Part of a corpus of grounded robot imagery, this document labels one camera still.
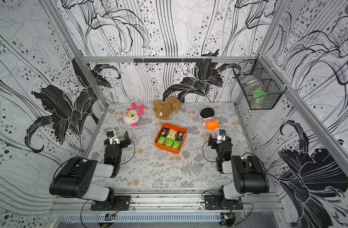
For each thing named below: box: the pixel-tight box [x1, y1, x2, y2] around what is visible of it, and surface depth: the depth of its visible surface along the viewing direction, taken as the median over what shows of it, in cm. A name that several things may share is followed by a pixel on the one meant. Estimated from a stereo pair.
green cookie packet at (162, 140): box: [157, 136, 168, 146], surface depth 97 cm
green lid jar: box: [252, 90, 268, 109], surface depth 81 cm
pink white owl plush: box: [121, 103, 145, 127], surface depth 106 cm
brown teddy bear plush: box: [152, 96, 182, 121], surface depth 107 cm
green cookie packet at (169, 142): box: [165, 137, 175, 148], surface depth 95 cm
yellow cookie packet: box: [166, 128, 178, 141], surface depth 100 cm
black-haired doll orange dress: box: [199, 107, 220, 131], surface depth 105 cm
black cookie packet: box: [174, 130, 184, 143], surface depth 97 cm
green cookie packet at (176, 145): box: [171, 140, 182, 150], surface depth 93 cm
